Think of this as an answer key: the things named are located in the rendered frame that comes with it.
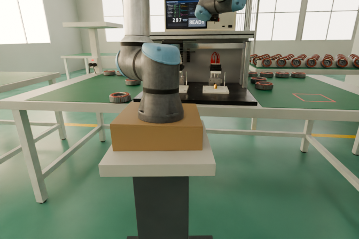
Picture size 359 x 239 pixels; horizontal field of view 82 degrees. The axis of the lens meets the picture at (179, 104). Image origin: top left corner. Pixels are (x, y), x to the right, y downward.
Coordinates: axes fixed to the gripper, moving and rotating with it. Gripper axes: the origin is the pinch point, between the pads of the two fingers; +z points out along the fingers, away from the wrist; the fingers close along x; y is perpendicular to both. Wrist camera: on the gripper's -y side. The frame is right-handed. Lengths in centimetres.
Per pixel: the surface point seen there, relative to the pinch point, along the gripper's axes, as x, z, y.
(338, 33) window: 422, 572, -267
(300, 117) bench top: 43, -11, 58
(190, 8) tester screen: -12.4, 1.0, -7.1
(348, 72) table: 145, 111, -1
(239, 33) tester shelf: 16.8, 5.0, 7.6
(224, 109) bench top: 7, -13, 55
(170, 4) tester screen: -25.1, 0.0, -9.3
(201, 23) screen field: -5.7, 4.8, 0.9
